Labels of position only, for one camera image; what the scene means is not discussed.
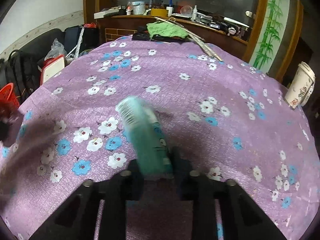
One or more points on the wooden cabinet with glass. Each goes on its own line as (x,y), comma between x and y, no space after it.
(233,25)

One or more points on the red white storage box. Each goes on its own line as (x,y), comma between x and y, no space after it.
(53,68)

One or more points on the purple floral tablecloth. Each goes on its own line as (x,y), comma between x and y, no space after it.
(228,118)

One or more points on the yellow tub on cabinet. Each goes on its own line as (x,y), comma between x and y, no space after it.
(157,12)

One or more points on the black cloth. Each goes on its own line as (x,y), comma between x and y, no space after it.
(145,36)

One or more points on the bamboo painted panel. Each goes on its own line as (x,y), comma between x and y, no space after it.
(271,35)

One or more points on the teal tissue pack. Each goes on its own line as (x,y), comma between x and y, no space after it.
(145,133)

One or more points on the clear plastic bag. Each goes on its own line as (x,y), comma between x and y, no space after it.
(57,49)

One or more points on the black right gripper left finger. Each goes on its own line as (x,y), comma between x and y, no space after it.
(95,210)

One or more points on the red plastic basket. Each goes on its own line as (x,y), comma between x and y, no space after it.
(8,94)

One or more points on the wooden sticks bundle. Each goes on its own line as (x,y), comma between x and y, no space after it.
(193,37)

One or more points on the white cartoon tumbler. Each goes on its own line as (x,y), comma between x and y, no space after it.
(301,87)

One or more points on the black backpack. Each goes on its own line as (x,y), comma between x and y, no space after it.
(22,70)

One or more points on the green cloth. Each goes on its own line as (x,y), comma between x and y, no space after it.
(165,29)

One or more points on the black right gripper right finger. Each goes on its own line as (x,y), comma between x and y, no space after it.
(241,217)

